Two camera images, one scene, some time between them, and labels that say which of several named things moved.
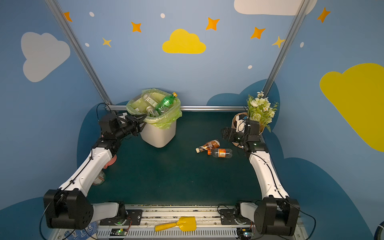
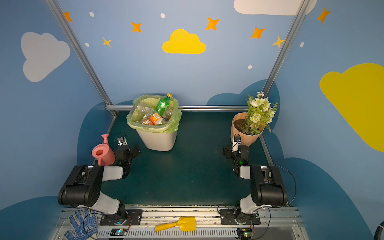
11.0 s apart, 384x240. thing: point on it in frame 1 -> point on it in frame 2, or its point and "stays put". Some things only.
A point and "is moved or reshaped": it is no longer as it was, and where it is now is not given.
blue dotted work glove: (82, 234) stays put
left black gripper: (133, 124) -> (132, 151)
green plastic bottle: (165, 104) is moved or reshaped
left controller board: (118, 232) stays put
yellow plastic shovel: (185, 223) stays put
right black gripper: (229, 133) -> (228, 152)
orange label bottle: (220, 152) -> (156, 119)
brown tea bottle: (212, 144) is moved or reshaped
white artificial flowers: (259, 109) stays put
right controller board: (244, 233) stays put
